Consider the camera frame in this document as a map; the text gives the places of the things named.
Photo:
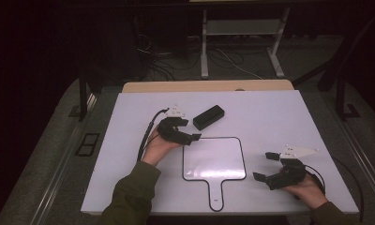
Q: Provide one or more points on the black whiteboard eraser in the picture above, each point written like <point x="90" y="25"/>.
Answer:
<point x="208" y="117"/>

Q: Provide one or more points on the person's left hand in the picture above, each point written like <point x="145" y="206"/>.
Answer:
<point x="159" y="148"/>

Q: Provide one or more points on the person's right hand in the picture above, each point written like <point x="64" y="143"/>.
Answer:
<point x="307" y="191"/>

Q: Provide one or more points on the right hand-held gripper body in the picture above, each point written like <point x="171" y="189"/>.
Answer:
<point x="287" y="176"/>

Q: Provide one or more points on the white metal stand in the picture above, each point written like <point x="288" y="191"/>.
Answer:
<point x="204" y="47"/>

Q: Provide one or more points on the aluminium rail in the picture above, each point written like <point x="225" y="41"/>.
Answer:
<point x="363" y="162"/>
<point x="60" y="165"/>

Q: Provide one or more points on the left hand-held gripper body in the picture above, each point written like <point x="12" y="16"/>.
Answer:
<point x="171" y="131"/>

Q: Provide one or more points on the wooden table top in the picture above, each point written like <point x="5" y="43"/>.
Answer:
<point x="207" y="86"/>

